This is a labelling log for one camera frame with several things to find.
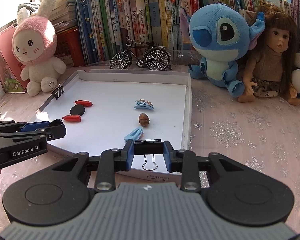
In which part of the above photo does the pink snowflake tablecloth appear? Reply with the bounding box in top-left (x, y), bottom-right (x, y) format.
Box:
top-left (0, 80), bottom-right (300, 232)

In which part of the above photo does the white cardboard box tray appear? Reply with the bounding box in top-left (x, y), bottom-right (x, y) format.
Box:
top-left (34, 69), bottom-right (193, 183)

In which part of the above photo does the pink hooded bunny plush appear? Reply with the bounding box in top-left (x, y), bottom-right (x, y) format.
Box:
top-left (12, 0), bottom-right (66, 96)

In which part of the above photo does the black binder clip on tray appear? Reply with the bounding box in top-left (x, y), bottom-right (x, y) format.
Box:
top-left (49, 81), bottom-right (64, 100)

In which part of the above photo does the row of books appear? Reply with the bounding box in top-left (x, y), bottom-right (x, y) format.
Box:
top-left (50, 0), bottom-right (300, 64)

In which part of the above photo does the black round disc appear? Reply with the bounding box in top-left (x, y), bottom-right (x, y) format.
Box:
top-left (70, 105), bottom-right (85, 116)

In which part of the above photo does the light blue hair clip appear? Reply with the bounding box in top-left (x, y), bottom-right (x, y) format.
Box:
top-left (124, 126), bottom-right (143, 142)
top-left (134, 99), bottom-right (154, 110)

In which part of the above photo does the black binder clip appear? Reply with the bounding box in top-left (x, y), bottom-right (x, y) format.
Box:
top-left (133, 139), bottom-right (164, 171)
top-left (49, 81), bottom-right (64, 100)

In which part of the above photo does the red crayon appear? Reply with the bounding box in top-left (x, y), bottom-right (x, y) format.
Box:
top-left (62, 115), bottom-right (81, 122)
top-left (74, 100), bottom-right (93, 107)

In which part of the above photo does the brown haired baby doll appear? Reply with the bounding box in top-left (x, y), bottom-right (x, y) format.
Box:
top-left (238, 3), bottom-right (300, 106)

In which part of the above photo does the pink triangular house box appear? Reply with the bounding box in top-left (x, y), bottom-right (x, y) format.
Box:
top-left (0, 25), bottom-right (28, 93)

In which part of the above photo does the brown acorn nut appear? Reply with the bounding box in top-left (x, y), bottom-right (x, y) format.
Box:
top-left (139, 113), bottom-right (149, 127)

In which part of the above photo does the blue Stitch plush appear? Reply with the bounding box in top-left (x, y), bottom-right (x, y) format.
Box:
top-left (179, 3), bottom-right (266, 98)

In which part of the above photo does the black miniature bicycle model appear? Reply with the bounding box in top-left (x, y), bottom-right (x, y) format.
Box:
top-left (109, 38), bottom-right (172, 70)

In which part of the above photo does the red storage box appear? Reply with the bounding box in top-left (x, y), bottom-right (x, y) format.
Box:
top-left (55, 26), bottom-right (85, 68)

